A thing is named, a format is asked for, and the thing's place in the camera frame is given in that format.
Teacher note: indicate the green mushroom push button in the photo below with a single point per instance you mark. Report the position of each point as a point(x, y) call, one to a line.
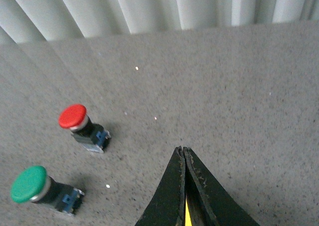
point(34, 185)

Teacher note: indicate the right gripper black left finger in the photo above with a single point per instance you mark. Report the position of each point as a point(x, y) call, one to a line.
point(167, 206)

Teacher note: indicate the red mushroom push button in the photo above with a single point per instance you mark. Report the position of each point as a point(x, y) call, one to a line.
point(92, 136)

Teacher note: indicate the white pleated curtain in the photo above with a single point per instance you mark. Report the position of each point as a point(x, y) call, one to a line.
point(23, 21)

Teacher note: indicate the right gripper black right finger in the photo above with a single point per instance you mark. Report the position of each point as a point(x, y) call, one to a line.
point(209, 204)

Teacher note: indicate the yellow mushroom push button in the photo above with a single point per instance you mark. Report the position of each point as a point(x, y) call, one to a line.
point(187, 214)

